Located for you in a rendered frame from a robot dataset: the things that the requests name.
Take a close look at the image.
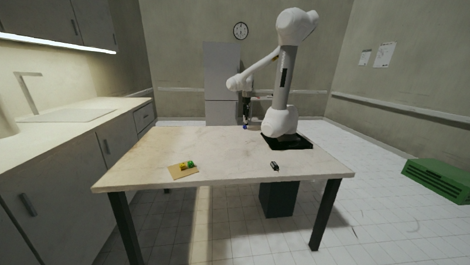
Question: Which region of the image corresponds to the tan flat mat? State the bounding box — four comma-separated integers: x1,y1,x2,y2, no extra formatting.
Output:
167,160,199,180

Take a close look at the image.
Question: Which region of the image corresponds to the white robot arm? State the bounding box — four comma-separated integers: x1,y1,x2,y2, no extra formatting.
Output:
226,8,320,142

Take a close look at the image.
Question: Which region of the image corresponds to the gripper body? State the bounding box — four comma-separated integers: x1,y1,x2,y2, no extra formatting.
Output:
242,97,251,107

